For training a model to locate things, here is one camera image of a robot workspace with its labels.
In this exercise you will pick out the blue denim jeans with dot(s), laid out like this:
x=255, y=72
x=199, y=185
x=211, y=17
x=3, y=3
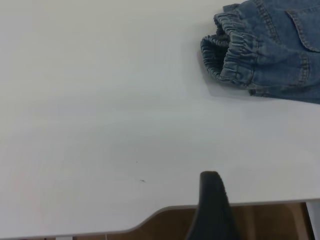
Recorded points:
x=275, y=50

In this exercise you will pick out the white table leg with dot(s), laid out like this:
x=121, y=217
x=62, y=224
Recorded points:
x=314, y=222

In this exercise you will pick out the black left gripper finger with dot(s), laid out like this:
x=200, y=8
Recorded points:
x=212, y=212

